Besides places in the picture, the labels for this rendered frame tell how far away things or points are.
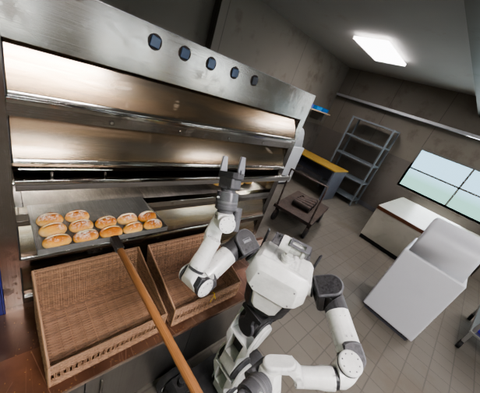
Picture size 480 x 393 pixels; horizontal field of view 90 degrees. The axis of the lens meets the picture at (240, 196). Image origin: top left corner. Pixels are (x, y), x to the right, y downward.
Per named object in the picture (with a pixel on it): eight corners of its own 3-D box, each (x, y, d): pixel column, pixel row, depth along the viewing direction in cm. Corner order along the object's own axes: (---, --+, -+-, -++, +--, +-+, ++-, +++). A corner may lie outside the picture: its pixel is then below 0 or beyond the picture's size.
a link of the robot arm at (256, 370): (266, 419, 73) (287, 394, 81) (266, 387, 72) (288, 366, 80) (240, 393, 81) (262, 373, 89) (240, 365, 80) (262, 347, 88)
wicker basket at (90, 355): (31, 305, 133) (28, 269, 122) (134, 274, 173) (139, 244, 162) (46, 391, 105) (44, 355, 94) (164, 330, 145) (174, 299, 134)
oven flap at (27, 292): (23, 295, 129) (20, 260, 126) (251, 235, 253) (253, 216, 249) (24, 298, 126) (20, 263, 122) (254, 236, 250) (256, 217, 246)
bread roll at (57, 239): (68, 237, 106) (68, 227, 104) (73, 246, 103) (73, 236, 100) (40, 242, 99) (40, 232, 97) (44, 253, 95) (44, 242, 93)
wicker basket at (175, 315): (139, 273, 176) (146, 243, 164) (203, 254, 215) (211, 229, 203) (170, 328, 147) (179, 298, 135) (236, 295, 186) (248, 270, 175)
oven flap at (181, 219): (20, 258, 118) (16, 219, 114) (259, 214, 242) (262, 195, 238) (21, 261, 115) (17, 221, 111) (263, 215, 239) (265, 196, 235)
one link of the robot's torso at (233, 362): (231, 346, 153) (255, 296, 133) (248, 372, 142) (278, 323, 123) (211, 359, 142) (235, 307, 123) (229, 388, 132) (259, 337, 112)
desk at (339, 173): (291, 172, 765) (302, 147, 729) (333, 198, 673) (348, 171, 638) (276, 173, 708) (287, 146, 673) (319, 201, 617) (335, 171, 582)
